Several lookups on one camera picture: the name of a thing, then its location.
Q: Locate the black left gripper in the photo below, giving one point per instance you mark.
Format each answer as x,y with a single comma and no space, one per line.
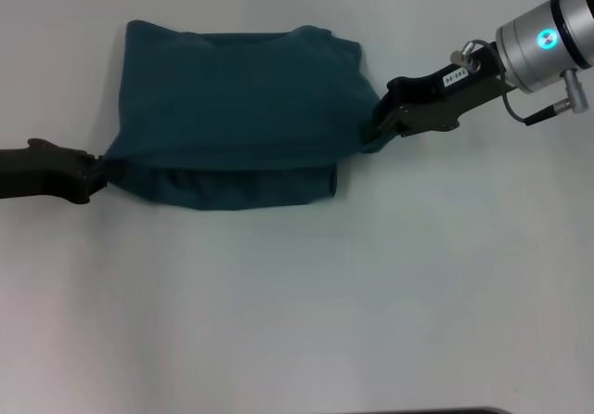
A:
46,175

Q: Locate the teal FREE! print t-shirt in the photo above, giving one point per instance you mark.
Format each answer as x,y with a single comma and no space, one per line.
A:
241,107

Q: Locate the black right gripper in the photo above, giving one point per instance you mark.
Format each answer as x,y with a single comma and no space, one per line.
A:
436,98

